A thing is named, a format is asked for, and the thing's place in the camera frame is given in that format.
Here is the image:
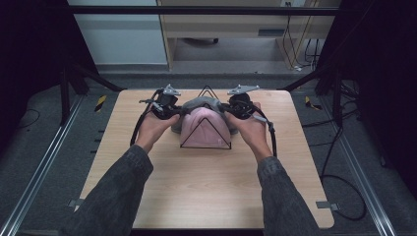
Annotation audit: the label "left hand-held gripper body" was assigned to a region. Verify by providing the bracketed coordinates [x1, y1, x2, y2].
[149, 84, 182, 121]

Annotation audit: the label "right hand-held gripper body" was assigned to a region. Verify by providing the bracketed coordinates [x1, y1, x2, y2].
[226, 84, 261, 120]

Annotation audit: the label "grey knit beanie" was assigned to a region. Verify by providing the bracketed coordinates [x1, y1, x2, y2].
[170, 95, 239, 136]

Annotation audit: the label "pink knit beanie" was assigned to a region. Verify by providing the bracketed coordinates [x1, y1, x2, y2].
[179, 106, 232, 149]

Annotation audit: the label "black wire rack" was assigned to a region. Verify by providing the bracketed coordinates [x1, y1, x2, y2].
[179, 85, 233, 150]

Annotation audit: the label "person's left hand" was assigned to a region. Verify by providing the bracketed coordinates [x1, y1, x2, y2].
[135, 111, 181, 154]

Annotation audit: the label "person's right hand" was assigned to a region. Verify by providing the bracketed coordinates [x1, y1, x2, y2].
[225, 101, 273, 164]

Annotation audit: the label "yellow black hazard tape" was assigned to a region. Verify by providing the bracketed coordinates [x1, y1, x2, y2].
[304, 95, 323, 111]
[94, 94, 108, 113]

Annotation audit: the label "light wooden desk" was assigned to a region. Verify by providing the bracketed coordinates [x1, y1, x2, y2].
[156, 0, 342, 71]

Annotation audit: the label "white cabinet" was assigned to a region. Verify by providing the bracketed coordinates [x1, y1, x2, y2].
[67, 0, 169, 66]

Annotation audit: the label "left hand-held gripper cable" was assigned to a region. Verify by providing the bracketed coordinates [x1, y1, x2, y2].
[130, 88, 165, 148]

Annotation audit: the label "hand-held gripper cable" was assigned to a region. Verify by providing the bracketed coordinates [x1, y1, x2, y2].
[130, 88, 165, 148]
[252, 112, 279, 158]

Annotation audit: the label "right hand-held gripper cable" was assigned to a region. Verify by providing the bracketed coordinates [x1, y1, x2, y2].
[252, 112, 279, 158]

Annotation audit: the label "yellow and black hanging cables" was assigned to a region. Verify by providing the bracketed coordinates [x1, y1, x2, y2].
[282, 1, 321, 72]

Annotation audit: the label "black frame strut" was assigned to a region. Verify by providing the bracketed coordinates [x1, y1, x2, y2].
[278, 62, 345, 129]
[59, 62, 127, 126]

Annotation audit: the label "black horizontal frame bar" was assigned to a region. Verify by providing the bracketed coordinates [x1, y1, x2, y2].
[67, 5, 339, 17]

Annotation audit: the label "metal floor rail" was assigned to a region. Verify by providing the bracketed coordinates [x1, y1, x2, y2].
[318, 94, 398, 236]
[0, 94, 85, 236]

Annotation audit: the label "black looped floor cable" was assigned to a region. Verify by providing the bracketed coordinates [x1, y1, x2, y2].
[301, 107, 367, 221]

